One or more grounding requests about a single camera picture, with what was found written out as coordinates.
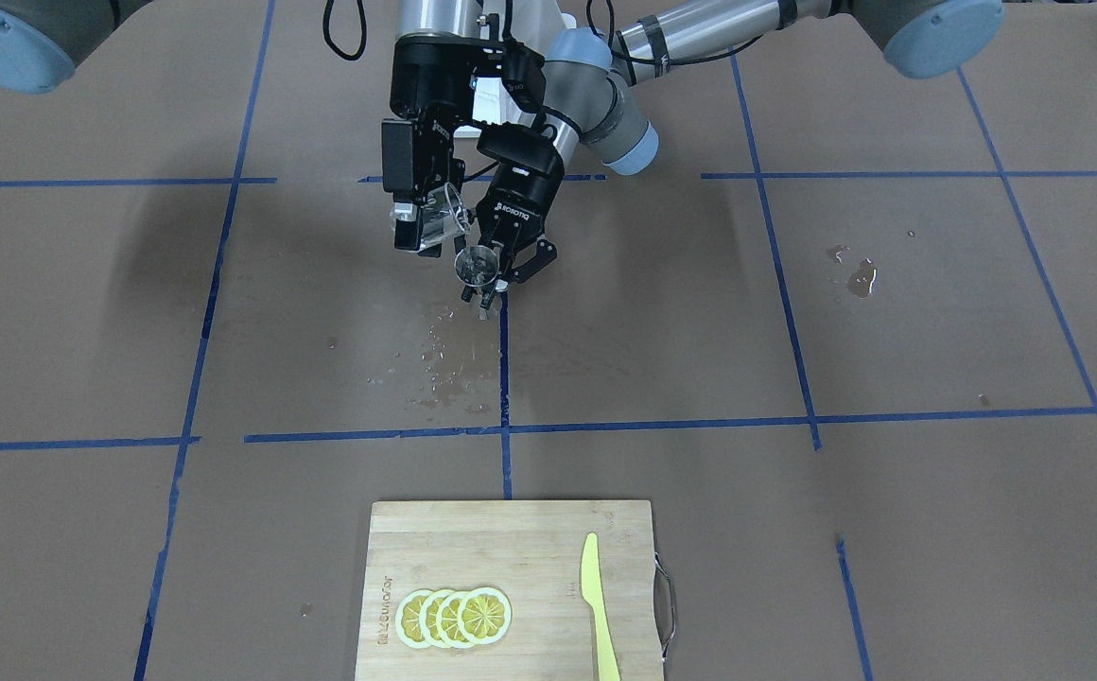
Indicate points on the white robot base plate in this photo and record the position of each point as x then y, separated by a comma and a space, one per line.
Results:
538, 23

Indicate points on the yellow plastic knife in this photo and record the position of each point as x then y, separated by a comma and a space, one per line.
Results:
591, 583

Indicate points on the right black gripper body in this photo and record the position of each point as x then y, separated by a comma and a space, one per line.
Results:
432, 142

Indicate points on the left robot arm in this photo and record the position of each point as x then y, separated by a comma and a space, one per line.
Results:
581, 96

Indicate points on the lemon slice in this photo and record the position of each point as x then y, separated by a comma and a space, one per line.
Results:
409, 620
485, 615
429, 619
448, 626

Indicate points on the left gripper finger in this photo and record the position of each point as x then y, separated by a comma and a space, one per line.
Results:
481, 292
545, 253

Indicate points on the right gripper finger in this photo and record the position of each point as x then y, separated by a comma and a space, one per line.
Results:
446, 168
399, 176

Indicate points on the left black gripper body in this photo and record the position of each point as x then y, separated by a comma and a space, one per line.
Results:
528, 197

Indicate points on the wooden cutting board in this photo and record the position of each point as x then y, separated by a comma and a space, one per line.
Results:
531, 550

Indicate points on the steel cocktail shaker cup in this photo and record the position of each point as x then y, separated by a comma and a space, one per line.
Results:
472, 259

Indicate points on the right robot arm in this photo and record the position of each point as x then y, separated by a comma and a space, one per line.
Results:
43, 42

